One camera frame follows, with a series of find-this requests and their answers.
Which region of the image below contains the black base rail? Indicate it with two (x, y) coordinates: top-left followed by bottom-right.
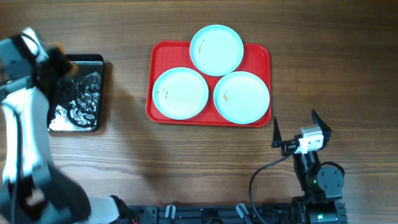
(124, 203), (348, 224)

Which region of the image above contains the light blue plate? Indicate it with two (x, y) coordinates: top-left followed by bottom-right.
(152, 67), (209, 120)
(213, 71), (271, 124)
(189, 24), (244, 77)

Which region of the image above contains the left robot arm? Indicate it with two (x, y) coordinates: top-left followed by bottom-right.
(1, 28), (139, 223)

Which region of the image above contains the red plastic tray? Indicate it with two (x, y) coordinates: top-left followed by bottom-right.
(146, 40), (271, 127)

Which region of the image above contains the black water tub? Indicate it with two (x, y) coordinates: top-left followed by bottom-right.
(47, 54), (105, 133)

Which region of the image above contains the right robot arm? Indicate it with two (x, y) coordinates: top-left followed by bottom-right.
(271, 110), (345, 223)

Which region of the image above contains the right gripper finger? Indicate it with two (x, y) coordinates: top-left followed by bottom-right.
(271, 117), (282, 148)
(312, 110), (331, 137)

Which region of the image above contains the green and orange sponge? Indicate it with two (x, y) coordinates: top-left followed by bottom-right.
(56, 42), (79, 77)

